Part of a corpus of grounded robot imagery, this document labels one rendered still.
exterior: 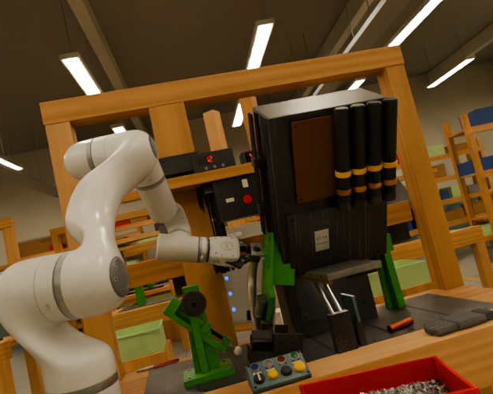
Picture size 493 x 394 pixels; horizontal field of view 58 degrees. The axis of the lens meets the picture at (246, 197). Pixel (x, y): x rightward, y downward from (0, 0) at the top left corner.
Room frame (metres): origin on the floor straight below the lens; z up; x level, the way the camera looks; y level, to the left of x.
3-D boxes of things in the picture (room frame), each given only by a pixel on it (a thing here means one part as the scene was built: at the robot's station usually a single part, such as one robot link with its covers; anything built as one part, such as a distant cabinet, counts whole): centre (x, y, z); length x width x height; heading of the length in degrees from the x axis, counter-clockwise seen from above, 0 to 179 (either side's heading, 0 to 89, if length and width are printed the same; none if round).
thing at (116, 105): (1.79, -0.05, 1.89); 1.50 x 0.09 x 0.09; 100
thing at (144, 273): (1.86, -0.04, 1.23); 1.30 x 0.05 x 0.09; 100
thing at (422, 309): (1.50, -0.11, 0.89); 1.10 x 0.42 x 0.02; 100
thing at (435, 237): (1.79, -0.05, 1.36); 1.49 x 0.09 x 0.97; 100
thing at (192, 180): (1.75, -0.06, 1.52); 0.90 x 0.25 x 0.04; 100
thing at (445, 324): (1.29, -0.49, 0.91); 0.20 x 0.11 x 0.03; 101
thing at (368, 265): (1.41, -0.20, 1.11); 0.39 x 0.16 x 0.03; 10
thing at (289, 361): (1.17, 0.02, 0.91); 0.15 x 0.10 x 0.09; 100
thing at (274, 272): (1.42, -0.05, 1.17); 0.13 x 0.12 x 0.20; 100
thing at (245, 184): (1.68, 0.04, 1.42); 0.17 x 0.12 x 0.15; 100
